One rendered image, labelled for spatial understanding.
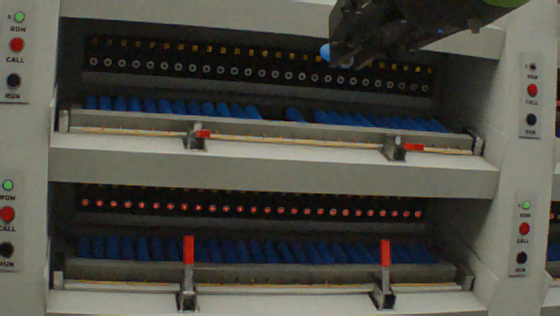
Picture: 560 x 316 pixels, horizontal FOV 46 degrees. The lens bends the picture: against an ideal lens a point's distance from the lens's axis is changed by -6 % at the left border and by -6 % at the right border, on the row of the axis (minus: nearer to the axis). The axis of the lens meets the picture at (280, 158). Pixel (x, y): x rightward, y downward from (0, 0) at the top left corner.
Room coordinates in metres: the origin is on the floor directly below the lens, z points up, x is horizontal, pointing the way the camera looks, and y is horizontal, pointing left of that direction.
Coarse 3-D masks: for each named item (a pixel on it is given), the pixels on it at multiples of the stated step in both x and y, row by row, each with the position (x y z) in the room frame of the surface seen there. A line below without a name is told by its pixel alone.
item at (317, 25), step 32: (64, 0) 0.81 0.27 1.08; (96, 0) 0.82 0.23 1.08; (128, 0) 0.83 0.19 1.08; (160, 0) 0.84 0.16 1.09; (192, 0) 0.85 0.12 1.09; (224, 0) 0.86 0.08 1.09; (256, 0) 0.87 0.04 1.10; (288, 0) 0.88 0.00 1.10; (320, 0) 0.91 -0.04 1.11; (288, 32) 0.89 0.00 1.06; (320, 32) 0.90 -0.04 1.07; (480, 32) 0.95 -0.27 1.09
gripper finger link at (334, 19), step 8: (344, 0) 0.55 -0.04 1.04; (352, 0) 0.55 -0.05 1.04; (336, 8) 0.60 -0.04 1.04; (344, 8) 0.55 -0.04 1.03; (352, 8) 0.55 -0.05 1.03; (336, 16) 0.60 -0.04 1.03; (344, 16) 0.57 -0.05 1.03; (352, 16) 0.57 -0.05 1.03; (336, 24) 0.60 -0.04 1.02; (344, 24) 0.59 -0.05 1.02; (336, 32) 0.62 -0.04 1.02; (344, 32) 0.62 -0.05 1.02; (336, 40) 0.64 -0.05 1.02
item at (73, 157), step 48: (336, 96) 1.07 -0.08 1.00; (384, 96) 1.09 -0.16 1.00; (96, 144) 0.83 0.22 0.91; (144, 144) 0.86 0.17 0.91; (240, 144) 0.90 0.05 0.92; (480, 144) 1.00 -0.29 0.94; (336, 192) 0.91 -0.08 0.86; (384, 192) 0.93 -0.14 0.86; (432, 192) 0.95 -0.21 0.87; (480, 192) 0.97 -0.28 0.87
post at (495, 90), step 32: (544, 0) 0.98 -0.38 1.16; (512, 32) 0.96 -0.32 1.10; (544, 32) 0.98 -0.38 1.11; (448, 64) 1.13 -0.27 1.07; (480, 64) 1.03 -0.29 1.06; (512, 64) 0.96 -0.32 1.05; (544, 64) 0.98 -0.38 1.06; (448, 96) 1.13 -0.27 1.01; (480, 96) 1.03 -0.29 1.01; (512, 96) 0.96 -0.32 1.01; (544, 96) 0.98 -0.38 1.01; (512, 128) 0.97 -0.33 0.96; (544, 128) 0.98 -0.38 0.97; (512, 160) 0.97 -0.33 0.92; (544, 160) 0.98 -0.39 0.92; (512, 192) 0.97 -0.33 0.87; (544, 192) 0.98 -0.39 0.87; (448, 224) 1.10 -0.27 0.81; (480, 224) 1.01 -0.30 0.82; (544, 224) 0.98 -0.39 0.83; (480, 256) 1.00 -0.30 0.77; (544, 256) 0.99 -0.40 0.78; (512, 288) 0.97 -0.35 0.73
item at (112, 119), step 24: (72, 120) 0.86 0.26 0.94; (96, 120) 0.86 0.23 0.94; (120, 120) 0.87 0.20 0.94; (144, 120) 0.88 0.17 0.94; (168, 120) 0.89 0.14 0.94; (192, 120) 0.89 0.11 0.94; (216, 120) 0.90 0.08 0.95; (240, 120) 0.92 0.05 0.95; (264, 120) 0.93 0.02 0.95; (312, 144) 0.92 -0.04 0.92; (336, 144) 0.93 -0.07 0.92; (432, 144) 0.98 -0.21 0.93; (456, 144) 0.99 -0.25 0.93
